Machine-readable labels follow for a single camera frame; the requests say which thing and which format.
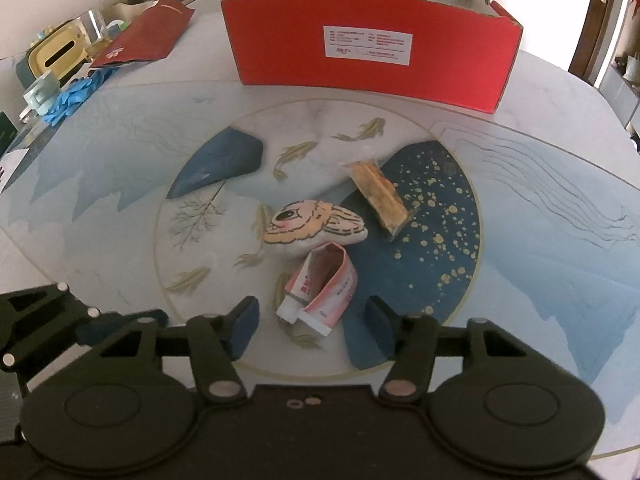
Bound white card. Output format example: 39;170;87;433
0;147;32;197

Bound pale green tape roll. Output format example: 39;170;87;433
24;71;64;116

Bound red paper bag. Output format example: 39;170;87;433
89;0;196;69

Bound clear acrylic holder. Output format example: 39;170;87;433
75;8;109;44

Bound pink toothpaste tube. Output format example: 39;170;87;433
274;241;359;337

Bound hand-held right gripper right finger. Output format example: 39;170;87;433
365;295;527;407

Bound brown door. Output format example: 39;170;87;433
567;0;622;86

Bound white cabinet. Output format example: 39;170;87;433
597;59;640;137

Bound yellow tissue box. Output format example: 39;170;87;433
15;19;89;82

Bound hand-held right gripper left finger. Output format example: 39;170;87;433
99;295;261;409

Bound dark green box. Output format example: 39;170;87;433
0;110;22;162

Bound wrapped snack cake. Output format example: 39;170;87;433
339;158;411;240

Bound blue gloves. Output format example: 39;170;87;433
42;67;119;126

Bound red cardboard box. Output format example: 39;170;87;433
220;0;524;115

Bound plush fish toy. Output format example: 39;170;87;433
262;199;370;252

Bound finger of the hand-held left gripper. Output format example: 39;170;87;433
0;282;169;397

